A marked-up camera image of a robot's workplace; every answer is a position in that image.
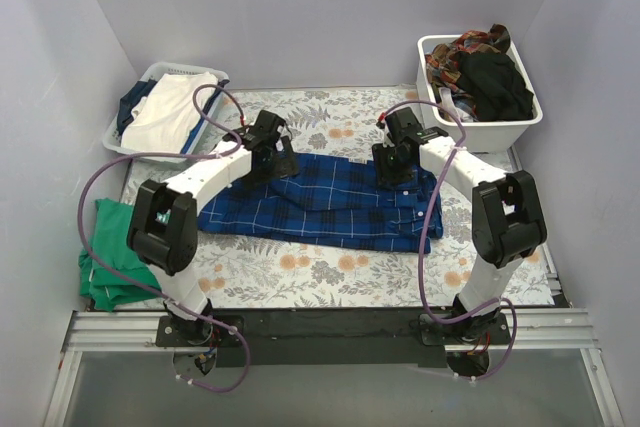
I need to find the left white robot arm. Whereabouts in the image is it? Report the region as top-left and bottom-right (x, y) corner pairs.
(126, 110), (299, 347)

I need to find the white plastic bin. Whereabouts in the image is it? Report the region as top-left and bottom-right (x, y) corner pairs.
(412, 34), (543, 153)

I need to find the folded white shirt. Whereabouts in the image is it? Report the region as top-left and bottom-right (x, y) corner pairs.
(121, 72), (219, 153)

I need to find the aluminium rail frame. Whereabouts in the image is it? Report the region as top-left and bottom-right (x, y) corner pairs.
(41, 146), (626, 427)

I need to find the folded navy shirt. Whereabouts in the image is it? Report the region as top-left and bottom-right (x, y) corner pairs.
(116, 77), (228, 153)

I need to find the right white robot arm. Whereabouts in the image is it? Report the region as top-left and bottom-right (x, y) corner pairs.
(372, 102), (547, 345)

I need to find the blue plaid long sleeve shirt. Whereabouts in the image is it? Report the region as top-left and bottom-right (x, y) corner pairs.
(197, 154), (444, 253)

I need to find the black crumpled shirt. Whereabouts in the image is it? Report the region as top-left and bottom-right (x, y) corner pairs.
(456, 52), (533, 122)

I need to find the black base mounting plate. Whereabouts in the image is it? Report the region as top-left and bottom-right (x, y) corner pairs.
(155, 305), (512, 369)

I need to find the folded green shirt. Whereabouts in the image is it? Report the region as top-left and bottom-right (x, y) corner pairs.
(78, 198), (160, 312)

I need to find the white crumpled garment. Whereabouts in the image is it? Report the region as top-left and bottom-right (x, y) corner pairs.
(438, 87), (477, 123)

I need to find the floral patterned table mat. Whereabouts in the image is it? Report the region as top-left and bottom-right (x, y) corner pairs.
(121, 88), (556, 309)

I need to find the brown plaid crumpled shirt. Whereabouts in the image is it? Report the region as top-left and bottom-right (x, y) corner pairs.
(425, 24), (511, 98)

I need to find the white slotted laundry basket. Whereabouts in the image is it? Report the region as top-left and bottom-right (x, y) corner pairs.
(103, 62), (229, 155)

